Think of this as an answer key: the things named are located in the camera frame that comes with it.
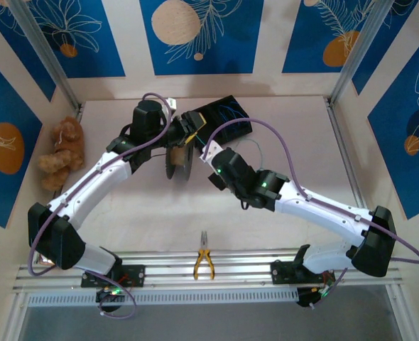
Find dark grey cable spool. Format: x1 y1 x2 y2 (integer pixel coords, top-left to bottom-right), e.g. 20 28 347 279
164 141 197 182

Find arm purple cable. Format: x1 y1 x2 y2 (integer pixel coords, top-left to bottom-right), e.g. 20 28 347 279
29 92 173 319
202 119 419 310

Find yellow-handled pliers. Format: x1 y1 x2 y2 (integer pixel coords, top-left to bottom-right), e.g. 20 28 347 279
194 230 216 281

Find black two-compartment bin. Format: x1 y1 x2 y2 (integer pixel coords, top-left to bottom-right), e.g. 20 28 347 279
194 94 255 147

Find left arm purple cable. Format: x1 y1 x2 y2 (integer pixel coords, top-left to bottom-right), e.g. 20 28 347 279
29 92 173 319

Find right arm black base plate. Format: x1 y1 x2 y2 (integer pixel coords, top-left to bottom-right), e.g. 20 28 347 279
270 259 335 285

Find aluminium frame post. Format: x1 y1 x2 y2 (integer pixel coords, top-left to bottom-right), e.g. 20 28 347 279
9 0 82 111
328 0 397 107

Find black controller box with LED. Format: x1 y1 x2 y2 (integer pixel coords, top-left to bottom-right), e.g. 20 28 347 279
296 286 333 308
95 287 125 313

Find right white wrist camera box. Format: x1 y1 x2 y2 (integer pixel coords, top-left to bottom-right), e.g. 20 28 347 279
199 140 222 165

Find white slotted cable duct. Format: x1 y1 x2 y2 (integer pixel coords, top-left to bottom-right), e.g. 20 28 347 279
27 288 299 307

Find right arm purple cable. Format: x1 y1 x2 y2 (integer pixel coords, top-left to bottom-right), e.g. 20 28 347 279
202 119 419 310

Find aluminium mounting rail beam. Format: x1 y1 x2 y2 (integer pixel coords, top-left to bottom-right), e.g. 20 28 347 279
12 248 404 294

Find brown teddy bear plush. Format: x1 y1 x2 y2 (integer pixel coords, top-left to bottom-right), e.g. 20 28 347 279
37 117 87 192

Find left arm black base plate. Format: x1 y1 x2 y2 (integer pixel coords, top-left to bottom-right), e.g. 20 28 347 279
80 264 146 288

